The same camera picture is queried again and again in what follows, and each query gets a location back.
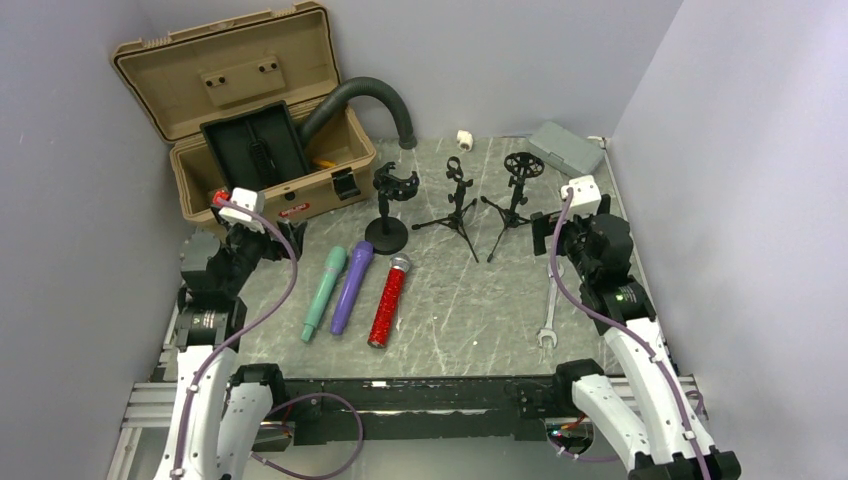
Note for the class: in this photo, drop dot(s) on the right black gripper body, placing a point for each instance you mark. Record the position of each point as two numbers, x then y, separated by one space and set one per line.
572 238

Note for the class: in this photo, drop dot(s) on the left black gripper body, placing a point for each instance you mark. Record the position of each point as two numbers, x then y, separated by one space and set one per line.
248 244

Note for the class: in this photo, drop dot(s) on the black tripod shock-mount stand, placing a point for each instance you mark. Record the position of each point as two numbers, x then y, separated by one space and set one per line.
521 166

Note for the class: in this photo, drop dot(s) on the mint green microphone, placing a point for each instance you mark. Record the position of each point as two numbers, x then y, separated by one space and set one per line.
333 266

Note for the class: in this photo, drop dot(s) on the purple microphone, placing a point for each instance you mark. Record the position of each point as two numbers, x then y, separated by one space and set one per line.
362 255

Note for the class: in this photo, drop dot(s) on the black tripod mic stand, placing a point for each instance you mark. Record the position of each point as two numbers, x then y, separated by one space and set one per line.
455 219

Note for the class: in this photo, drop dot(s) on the black round-base mic stand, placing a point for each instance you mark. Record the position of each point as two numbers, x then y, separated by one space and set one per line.
387 234

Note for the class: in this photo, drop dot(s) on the red microphone silver grille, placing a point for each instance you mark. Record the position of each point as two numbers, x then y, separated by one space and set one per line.
400 264

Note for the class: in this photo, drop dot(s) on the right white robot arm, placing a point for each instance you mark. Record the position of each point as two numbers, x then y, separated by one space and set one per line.
661 437

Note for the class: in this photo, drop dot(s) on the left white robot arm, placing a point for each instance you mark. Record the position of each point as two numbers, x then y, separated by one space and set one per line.
219 406

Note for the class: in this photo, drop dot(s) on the grey rectangular block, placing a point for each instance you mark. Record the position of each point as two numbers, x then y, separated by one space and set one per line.
564 151

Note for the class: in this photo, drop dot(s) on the black tray in case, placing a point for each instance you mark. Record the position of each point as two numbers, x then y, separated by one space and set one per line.
257 150

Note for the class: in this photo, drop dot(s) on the silver open-end wrench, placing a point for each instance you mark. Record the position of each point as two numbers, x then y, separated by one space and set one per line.
546 333

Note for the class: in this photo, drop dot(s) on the small white pipe fitting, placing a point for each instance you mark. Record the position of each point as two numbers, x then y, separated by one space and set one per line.
464 140

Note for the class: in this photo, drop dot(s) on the tan plastic tool case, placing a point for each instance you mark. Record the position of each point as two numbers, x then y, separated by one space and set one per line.
237 66

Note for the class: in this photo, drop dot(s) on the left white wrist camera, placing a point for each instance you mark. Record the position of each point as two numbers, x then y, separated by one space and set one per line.
240 207

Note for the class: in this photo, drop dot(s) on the aluminium extrusion frame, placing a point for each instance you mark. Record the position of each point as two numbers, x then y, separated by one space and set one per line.
146 419

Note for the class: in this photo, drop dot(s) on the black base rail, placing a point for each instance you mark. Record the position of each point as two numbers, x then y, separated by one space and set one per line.
334 409

